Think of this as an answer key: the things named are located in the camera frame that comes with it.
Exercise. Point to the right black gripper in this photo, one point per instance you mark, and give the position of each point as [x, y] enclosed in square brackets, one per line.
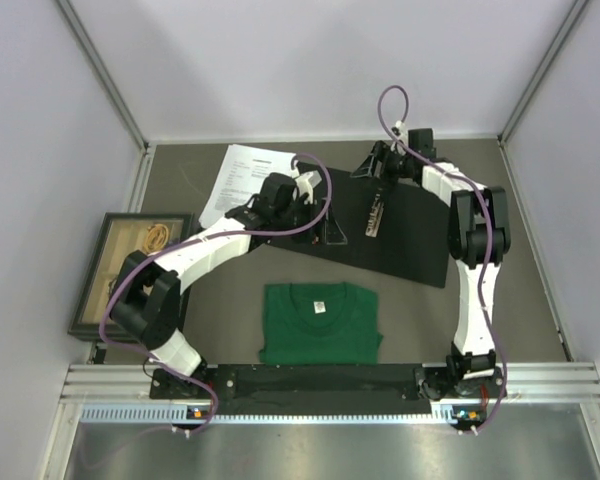
[378, 151]

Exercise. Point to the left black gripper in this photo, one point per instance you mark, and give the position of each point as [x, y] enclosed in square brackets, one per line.
[327, 232]

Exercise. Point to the white folder black inside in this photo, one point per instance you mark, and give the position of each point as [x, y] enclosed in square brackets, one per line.
[411, 240]

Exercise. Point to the white printed paper stack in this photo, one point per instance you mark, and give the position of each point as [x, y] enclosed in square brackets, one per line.
[241, 175]

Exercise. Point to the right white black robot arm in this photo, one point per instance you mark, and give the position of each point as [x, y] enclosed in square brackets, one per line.
[478, 237]

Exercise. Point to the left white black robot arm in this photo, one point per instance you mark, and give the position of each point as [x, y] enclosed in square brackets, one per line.
[146, 299]

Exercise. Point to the green folded t-shirt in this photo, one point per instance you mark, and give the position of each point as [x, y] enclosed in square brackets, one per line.
[320, 324]

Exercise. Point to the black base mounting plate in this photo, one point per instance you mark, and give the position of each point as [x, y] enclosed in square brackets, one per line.
[340, 389]

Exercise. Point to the black glass-lid display box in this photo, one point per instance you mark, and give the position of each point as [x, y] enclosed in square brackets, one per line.
[120, 235]

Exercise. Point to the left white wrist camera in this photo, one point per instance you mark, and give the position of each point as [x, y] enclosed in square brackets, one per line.
[305, 184]

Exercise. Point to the right aluminium corner post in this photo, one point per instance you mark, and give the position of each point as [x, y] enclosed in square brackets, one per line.
[568, 25]

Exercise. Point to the aluminium corner post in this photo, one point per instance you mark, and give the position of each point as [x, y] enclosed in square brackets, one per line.
[568, 25]
[100, 71]

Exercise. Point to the grey slotted cable duct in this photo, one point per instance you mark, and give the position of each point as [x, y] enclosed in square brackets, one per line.
[182, 414]

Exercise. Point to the aluminium front rail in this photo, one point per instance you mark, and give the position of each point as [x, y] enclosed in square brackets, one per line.
[562, 382]

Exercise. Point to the left aluminium corner post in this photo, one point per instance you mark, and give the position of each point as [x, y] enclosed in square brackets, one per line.
[100, 71]

